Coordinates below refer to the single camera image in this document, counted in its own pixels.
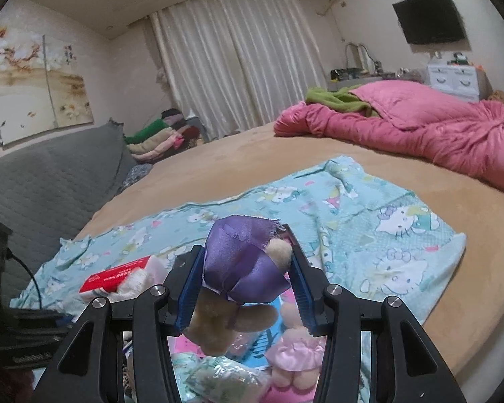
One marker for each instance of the plush bear with pink dress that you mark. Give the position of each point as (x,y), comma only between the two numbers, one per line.
(296,344)

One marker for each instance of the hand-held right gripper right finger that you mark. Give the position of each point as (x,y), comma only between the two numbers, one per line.
(304,302)

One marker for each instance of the bed with tan sheet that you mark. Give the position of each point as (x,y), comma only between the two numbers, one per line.
(235,163)

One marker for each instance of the pink book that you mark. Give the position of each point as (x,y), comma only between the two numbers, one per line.
(256,344)

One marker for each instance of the floral wall painting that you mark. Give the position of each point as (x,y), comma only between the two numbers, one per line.
(33,92)

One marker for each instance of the grey quilted headboard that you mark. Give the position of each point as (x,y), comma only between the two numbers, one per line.
(46,184)

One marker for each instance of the small tissue packet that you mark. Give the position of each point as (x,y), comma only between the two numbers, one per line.
(218,378)

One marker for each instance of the white curtains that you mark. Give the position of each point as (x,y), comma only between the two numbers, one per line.
(243,58)

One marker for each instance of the pink quilt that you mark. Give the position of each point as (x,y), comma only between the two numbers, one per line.
(424,134)

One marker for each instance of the dark floral cloth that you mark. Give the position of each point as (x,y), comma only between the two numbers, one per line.
(136,175)

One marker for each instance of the light blue cartoon printed blanket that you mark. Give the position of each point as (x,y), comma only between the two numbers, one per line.
(361,226)

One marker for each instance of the black wall television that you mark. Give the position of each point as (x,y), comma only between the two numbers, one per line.
(428,16)

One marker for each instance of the green cloth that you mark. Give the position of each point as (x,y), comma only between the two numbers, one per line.
(327,98)

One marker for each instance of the leopard print scrunchie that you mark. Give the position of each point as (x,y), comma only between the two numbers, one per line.
(128,369)

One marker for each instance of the red tissue box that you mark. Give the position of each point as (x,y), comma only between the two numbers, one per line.
(113,277)

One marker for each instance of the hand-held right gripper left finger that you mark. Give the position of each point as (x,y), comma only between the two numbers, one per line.
(187,302)

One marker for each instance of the stack of folded clothes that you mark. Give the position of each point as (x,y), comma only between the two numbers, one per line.
(159,140)

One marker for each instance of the cluttered side table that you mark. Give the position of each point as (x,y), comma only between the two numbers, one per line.
(361,76)

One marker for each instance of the white drawer cabinet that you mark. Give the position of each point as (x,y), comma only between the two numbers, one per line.
(453,82)

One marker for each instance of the plush bear with purple bow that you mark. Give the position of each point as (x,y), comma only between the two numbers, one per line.
(235,260)

